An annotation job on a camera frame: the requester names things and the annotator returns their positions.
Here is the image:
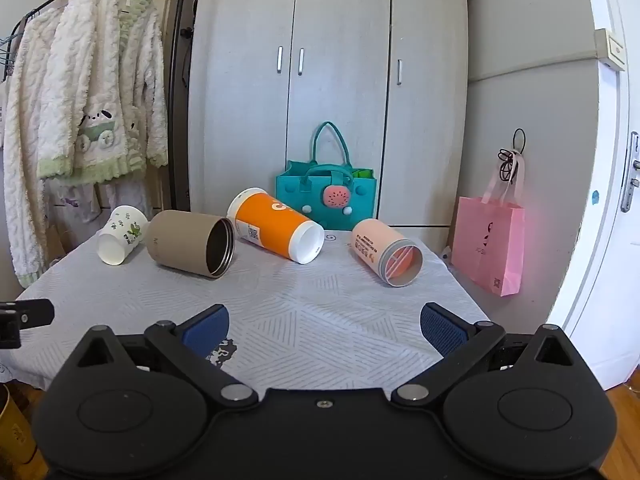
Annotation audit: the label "black hair tie cords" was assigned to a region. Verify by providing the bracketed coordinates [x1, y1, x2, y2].
[497, 128, 528, 183]

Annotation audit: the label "grey patterned tablecloth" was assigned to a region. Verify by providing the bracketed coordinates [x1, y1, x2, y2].
[0, 227, 493, 393]

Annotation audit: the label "yellow box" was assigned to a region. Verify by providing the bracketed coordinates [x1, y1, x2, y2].
[0, 382, 39, 467]

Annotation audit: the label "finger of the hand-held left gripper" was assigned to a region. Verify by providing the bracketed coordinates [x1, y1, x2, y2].
[0, 299, 55, 351]

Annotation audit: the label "teal felt tote bag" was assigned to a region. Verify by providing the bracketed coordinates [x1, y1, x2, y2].
[275, 121, 378, 232]

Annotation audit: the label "white door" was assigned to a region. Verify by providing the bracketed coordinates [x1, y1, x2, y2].
[545, 0, 640, 392]

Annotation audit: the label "silver door lock plate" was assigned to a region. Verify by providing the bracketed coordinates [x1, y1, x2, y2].
[620, 131, 640, 213]

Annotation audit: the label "white fluffy robe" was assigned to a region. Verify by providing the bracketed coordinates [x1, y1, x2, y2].
[2, 10, 66, 289]

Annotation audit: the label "dark metal frame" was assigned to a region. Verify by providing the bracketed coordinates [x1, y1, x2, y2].
[167, 0, 199, 213]

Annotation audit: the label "grey wardrobe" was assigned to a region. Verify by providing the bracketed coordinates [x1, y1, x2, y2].
[187, 0, 471, 232]

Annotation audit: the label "tan cylindrical cup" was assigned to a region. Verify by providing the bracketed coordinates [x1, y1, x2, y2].
[145, 209, 236, 279]

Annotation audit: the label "orange and white cup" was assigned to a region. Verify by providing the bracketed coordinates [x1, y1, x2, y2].
[226, 188, 324, 265]

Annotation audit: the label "pink cup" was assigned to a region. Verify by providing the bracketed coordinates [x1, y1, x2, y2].
[350, 218, 424, 288]

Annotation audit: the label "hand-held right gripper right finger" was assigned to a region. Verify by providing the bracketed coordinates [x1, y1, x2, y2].
[391, 302, 581, 406]

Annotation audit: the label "lavender pyjama pants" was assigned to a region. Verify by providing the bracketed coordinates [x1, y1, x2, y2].
[45, 177, 151, 241]

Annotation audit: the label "pink paper shopping bag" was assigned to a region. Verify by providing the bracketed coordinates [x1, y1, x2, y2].
[451, 152, 527, 297]

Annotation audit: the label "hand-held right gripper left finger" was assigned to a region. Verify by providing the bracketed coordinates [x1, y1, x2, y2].
[70, 304, 260, 408]

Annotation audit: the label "white green-trimmed fluffy jacket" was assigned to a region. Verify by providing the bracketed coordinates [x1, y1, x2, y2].
[37, 0, 170, 186]

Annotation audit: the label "beige wall switch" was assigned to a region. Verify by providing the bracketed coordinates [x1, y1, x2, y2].
[594, 27, 627, 72]

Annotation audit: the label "white paper cup green print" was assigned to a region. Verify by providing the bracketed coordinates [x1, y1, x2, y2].
[96, 205, 150, 266]

